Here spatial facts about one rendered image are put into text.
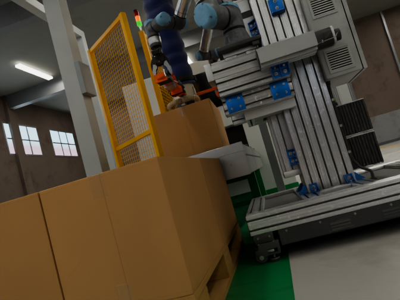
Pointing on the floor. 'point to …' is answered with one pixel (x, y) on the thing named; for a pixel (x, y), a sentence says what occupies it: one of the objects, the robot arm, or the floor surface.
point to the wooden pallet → (220, 270)
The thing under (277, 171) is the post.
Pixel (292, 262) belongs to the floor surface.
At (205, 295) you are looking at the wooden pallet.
